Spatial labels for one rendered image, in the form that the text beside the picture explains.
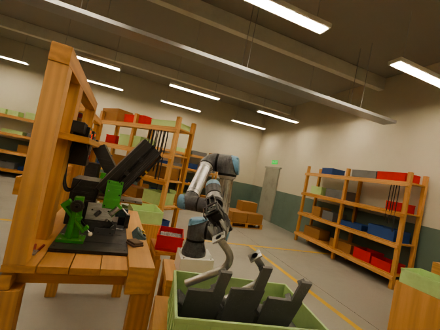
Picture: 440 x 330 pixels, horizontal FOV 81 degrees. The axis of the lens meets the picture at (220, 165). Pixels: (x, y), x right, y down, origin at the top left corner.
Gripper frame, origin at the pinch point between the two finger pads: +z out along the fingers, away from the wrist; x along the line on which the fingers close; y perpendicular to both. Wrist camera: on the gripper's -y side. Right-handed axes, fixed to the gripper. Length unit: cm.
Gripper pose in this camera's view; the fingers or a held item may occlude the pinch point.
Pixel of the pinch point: (220, 239)
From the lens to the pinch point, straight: 104.1
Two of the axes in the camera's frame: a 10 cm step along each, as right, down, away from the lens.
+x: 8.7, -4.6, -1.8
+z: 0.9, 5.0, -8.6
